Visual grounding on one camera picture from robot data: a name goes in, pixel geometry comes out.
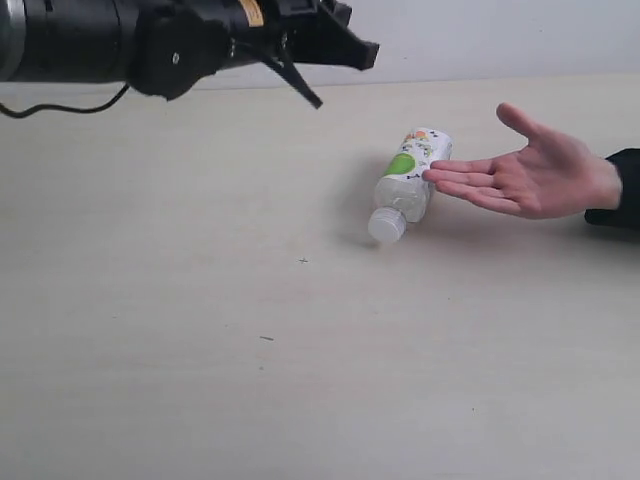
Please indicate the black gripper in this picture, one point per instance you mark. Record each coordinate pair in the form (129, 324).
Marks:
(178, 43)

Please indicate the green apple label bottle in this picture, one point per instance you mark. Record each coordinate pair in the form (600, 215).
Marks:
(402, 196)

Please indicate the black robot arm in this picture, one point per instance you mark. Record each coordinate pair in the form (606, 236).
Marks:
(67, 41)

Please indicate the person's open hand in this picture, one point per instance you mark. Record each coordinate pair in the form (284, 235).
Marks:
(555, 175)

